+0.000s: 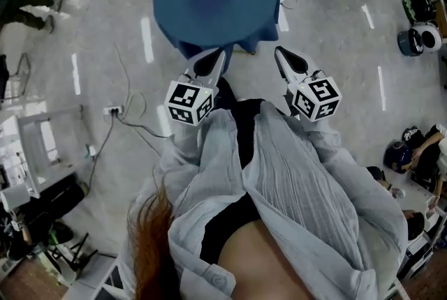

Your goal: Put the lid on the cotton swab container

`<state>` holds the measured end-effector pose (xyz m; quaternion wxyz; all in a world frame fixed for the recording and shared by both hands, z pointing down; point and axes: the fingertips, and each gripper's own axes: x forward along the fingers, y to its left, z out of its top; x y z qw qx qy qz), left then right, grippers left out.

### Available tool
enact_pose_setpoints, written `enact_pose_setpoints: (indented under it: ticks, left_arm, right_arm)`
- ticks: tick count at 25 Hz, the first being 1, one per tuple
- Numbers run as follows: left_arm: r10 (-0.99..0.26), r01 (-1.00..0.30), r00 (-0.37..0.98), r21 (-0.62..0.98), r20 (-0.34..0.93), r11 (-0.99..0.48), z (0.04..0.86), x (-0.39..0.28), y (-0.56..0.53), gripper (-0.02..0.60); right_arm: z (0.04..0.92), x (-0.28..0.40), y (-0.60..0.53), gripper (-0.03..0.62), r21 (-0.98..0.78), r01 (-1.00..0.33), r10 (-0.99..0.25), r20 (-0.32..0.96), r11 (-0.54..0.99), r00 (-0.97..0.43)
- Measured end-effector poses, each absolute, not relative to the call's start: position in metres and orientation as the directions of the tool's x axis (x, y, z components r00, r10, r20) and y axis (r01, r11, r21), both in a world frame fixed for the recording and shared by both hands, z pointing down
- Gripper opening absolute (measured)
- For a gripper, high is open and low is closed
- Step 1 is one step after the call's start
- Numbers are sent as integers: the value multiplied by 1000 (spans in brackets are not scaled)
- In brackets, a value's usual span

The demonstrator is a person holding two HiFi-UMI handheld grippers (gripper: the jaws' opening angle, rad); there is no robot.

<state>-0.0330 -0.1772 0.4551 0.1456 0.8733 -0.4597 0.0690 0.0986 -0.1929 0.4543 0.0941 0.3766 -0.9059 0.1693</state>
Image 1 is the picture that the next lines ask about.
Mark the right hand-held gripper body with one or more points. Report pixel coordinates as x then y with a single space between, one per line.
316 99

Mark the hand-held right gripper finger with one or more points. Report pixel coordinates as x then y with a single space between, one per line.
281 63
303 63

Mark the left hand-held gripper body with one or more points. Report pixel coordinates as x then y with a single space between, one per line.
185 99

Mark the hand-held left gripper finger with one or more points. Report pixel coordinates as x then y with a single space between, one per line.
194 63
220 65

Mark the person's right forearm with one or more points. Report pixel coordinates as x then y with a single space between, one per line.
324 141

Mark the person's left forearm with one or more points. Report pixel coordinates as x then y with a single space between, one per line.
186 141

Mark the person's black trousers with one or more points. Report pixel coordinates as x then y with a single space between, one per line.
241 124

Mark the round table with blue cloth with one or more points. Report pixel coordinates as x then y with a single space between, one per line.
216 2

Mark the white power strip with plugs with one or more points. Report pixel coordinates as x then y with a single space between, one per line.
113 110

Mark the person's grey shirt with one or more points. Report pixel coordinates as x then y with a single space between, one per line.
279 187

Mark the dark blue helmet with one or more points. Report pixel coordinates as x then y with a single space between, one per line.
397 156

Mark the black and white striped helmet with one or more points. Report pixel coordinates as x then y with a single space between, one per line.
410 134

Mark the blue bucket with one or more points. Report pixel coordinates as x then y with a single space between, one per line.
404 42

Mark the white power adapter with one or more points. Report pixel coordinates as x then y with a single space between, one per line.
91 151

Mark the white cup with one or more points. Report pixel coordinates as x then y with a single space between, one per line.
398 192

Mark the black rolled mat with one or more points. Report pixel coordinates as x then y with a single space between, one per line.
57 199

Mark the white metal cart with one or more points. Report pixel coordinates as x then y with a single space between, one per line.
33 155

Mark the person's bare belly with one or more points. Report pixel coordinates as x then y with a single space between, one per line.
258 263

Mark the black tripod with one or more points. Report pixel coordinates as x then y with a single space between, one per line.
70 253

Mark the black chair frame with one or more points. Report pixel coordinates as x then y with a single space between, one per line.
17 77

